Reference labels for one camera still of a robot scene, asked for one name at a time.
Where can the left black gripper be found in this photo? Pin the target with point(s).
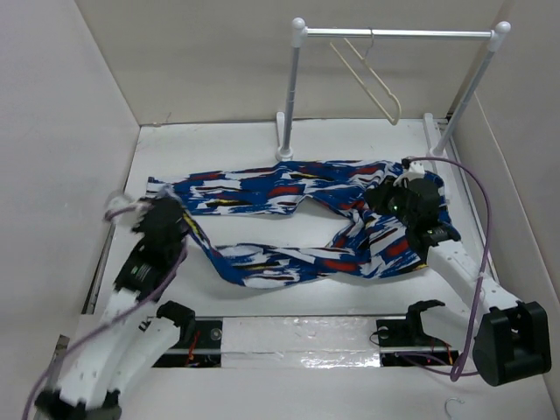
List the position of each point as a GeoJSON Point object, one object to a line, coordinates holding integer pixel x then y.
{"type": "Point", "coordinates": [150, 204]}

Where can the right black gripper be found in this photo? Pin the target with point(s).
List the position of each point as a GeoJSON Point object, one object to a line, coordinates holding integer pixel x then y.
{"type": "Point", "coordinates": [375, 197]}

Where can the blue white patterned trousers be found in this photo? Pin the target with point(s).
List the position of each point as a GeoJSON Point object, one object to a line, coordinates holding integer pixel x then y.
{"type": "Point", "coordinates": [370, 246]}

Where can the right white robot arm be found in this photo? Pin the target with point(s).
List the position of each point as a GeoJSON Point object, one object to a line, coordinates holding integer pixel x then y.
{"type": "Point", "coordinates": [506, 338]}

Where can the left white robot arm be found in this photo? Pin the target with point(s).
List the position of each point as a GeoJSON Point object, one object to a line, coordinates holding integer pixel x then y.
{"type": "Point", "coordinates": [137, 327]}

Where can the beige plastic hanger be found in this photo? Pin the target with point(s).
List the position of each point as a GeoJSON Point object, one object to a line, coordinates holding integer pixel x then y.
{"type": "Point", "coordinates": [363, 59]}

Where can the white clothes rack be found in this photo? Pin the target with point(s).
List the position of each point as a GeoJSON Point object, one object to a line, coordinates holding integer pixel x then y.
{"type": "Point", "coordinates": [431, 71]}

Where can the metal hook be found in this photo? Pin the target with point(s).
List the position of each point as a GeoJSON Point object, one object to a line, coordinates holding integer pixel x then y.
{"type": "Point", "coordinates": [450, 407]}

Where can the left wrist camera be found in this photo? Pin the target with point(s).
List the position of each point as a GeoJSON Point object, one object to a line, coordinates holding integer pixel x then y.
{"type": "Point", "coordinates": [124, 211]}

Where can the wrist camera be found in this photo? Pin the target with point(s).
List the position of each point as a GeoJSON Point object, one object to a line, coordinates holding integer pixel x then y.
{"type": "Point", "coordinates": [411, 170]}
{"type": "Point", "coordinates": [124, 211]}

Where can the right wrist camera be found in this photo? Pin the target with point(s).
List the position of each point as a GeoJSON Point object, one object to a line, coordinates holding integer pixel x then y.
{"type": "Point", "coordinates": [411, 170]}

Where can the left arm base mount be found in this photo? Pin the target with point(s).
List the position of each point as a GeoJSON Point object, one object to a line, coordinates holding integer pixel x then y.
{"type": "Point", "coordinates": [201, 350]}

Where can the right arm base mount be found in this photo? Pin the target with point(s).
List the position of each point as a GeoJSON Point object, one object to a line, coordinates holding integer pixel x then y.
{"type": "Point", "coordinates": [398, 343]}

